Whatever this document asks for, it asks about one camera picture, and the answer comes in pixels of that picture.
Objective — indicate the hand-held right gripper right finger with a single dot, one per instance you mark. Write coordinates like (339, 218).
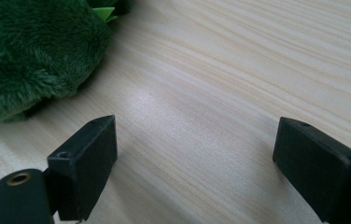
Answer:
(316, 174)

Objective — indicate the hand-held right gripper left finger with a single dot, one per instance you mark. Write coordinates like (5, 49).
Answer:
(85, 165)

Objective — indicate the green plush dinosaur garment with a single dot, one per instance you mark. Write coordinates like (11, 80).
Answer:
(30, 53)

